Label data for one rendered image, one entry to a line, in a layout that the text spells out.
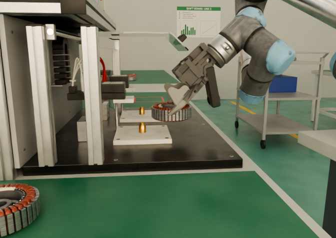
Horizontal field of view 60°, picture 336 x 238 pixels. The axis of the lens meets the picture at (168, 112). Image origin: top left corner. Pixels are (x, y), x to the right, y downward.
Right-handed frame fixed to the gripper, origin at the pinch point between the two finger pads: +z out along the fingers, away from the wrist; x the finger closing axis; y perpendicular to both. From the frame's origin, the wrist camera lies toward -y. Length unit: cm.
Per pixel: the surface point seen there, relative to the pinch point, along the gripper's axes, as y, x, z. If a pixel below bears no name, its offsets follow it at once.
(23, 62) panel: 32.5, 13.7, 13.5
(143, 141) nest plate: 0.4, 7.5, 9.3
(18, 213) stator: 13.0, 40.1, 22.0
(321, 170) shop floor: -162, -144, -48
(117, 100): 12.2, 2.9, 7.2
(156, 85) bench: -12, -157, 3
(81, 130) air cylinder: 13.2, 3.7, 19.4
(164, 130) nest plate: -3.5, -0.8, 4.5
